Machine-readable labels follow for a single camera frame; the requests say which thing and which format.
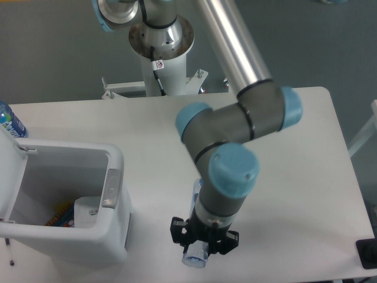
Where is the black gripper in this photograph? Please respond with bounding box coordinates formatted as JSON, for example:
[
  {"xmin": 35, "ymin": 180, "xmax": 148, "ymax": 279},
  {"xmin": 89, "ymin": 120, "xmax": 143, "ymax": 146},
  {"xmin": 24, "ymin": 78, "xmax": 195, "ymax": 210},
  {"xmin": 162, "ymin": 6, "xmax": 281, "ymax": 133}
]
[{"xmin": 170, "ymin": 213, "xmax": 239, "ymax": 255}]

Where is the clear plastic water bottle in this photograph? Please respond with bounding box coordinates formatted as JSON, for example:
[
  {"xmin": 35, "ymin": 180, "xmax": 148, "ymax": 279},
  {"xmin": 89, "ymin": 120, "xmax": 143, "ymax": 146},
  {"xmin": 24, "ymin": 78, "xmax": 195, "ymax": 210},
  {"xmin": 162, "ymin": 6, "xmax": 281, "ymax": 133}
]
[{"xmin": 181, "ymin": 178, "xmax": 209, "ymax": 269}]

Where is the white plastic bag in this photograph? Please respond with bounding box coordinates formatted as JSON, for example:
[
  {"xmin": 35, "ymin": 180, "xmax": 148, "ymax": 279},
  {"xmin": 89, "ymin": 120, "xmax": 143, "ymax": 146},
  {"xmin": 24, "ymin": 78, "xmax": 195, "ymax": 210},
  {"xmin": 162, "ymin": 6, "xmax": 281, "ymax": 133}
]
[{"xmin": 74, "ymin": 196, "xmax": 101, "ymax": 228}]

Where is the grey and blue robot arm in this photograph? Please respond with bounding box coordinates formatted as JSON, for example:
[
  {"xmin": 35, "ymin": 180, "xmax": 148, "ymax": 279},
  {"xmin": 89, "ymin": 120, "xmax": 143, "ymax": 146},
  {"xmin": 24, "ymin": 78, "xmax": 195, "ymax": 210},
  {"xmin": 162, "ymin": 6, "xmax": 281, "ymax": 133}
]
[{"xmin": 92, "ymin": 1, "xmax": 303, "ymax": 255}]

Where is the white open trash can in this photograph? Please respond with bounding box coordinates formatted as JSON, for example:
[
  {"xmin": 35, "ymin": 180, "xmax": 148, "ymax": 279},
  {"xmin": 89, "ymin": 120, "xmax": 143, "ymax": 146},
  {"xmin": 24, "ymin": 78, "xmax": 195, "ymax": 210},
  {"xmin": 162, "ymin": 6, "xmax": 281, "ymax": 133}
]
[{"xmin": 1, "ymin": 129, "xmax": 133, "ymax": 264}]

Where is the colourful snack wrapper in bin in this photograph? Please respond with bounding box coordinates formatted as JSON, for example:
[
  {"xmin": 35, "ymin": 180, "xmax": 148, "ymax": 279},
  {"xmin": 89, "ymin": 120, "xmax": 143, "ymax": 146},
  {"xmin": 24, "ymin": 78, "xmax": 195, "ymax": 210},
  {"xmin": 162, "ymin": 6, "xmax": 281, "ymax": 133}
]
[{"xmin": 45, "ymin": 202, "xmax": 74, "ymax": 228}]

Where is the black device at table edge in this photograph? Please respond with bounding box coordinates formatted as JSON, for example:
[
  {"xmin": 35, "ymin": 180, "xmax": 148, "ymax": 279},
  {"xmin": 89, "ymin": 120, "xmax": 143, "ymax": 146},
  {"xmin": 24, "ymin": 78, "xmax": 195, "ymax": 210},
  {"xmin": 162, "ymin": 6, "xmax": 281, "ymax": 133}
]
[{"xmin": 356, "ymin": 238, "xmax": 376, "ymax": 269}]

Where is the blue labelled water bottle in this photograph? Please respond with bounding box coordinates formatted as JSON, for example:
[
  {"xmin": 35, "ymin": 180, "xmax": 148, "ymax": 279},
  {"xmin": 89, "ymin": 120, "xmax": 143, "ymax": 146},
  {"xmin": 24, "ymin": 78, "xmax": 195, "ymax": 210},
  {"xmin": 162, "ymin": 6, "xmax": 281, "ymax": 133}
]
[{"xmin": 1, "ymin": 101, "xmax": 28, "ymax": 137}]

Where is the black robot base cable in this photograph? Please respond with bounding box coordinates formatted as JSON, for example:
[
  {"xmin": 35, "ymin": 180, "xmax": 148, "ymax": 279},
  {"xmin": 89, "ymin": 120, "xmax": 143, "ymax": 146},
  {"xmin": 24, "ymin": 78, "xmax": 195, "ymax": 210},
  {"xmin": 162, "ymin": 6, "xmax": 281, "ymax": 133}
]
[{"xmin": 149, "ymin": 45, "xmax": 168, "ymax": 97}]

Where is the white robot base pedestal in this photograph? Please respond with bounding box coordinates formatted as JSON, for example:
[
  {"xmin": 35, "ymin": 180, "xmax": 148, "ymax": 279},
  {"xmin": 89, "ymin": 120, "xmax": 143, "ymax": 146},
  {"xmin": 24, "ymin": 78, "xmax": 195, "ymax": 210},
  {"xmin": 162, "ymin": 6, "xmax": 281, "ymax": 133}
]
[{"xmin": 102, "ymin": 15, "xmax": 209, "ymax": 99}]

